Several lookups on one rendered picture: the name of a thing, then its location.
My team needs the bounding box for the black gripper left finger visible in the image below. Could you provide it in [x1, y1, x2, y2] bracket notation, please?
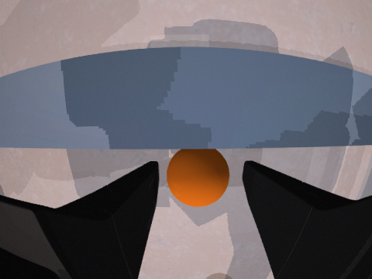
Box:
[0, 161, 159, 279]

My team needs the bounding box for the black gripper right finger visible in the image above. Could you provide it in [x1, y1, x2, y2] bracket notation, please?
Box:
[242, 160, 372, 279]

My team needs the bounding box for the clear low glass wall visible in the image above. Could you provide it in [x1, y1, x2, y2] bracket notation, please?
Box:
[356, 154, 372, 201]

